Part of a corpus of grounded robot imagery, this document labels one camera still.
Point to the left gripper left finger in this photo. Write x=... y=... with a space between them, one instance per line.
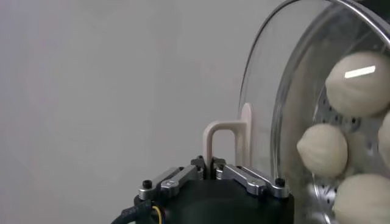
x=179 y=178

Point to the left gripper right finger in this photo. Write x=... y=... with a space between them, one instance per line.
x=243 y=178

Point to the white steamed baozi bun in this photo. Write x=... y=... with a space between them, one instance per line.
x=359 y=88
x=362 y=201
x=323 y=150
x=385 y=140

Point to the stainless steel steamer basket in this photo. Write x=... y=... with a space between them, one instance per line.
x=344 y=123

